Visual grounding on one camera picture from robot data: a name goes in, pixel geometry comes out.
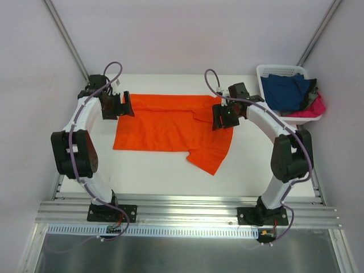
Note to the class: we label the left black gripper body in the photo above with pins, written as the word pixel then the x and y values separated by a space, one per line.
pixel 126 104

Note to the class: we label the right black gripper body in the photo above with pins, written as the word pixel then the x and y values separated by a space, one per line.
pixel 220 118

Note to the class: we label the orange t shirt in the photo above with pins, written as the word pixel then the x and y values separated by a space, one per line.
pixel 175 123

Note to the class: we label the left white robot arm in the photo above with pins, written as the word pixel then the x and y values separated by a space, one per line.
pixel 76 157

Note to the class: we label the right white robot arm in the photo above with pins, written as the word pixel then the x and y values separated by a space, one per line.
pixel 292 157

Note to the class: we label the white plastic laundry basket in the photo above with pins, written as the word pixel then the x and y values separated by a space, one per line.
pixel 288 71

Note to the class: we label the blue t shirt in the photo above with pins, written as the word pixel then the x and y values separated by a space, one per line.
pixel 281 93

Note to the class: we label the dark grey t shirt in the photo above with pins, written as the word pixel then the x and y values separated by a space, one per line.
pixel 309 89

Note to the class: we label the pink t shirt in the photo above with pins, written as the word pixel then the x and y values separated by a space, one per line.
pixel 316 109

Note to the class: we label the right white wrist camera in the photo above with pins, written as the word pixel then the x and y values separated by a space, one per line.
pixel 223 93

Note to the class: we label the aluminium mounting rail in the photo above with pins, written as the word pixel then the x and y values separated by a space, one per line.
pixel 72 208

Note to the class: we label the white slotted cable duct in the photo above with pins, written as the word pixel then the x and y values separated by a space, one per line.
pixel 156 231

